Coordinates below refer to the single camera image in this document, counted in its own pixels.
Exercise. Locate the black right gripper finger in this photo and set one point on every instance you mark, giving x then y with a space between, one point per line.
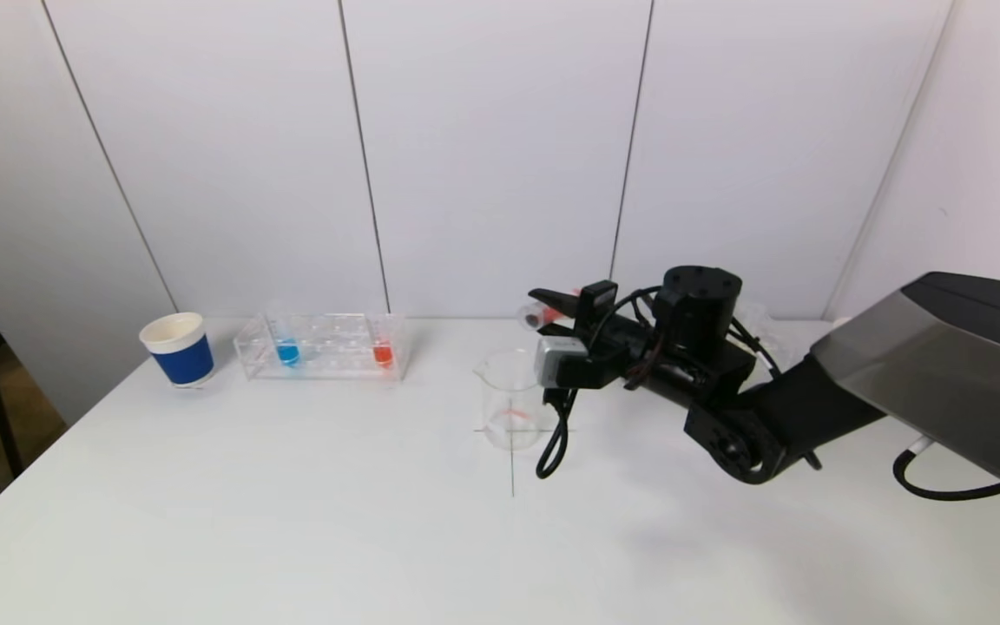
556 299
556 330

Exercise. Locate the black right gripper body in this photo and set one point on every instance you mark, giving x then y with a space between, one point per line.
596 304

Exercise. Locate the red liquid test tube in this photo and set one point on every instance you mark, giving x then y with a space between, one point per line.
550 317

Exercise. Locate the black and silver right robot arm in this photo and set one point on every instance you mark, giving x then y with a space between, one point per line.
943 365

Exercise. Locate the clear glass beaker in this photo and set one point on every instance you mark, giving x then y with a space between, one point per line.
509 399

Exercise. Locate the test tube with orange-red pigment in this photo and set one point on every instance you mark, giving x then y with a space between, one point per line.
382 353

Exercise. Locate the clear acrylic test tube rack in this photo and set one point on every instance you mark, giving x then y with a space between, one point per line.
335 347
778 347

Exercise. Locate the test tube with blue pigment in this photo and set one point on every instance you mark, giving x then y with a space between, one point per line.
287 353

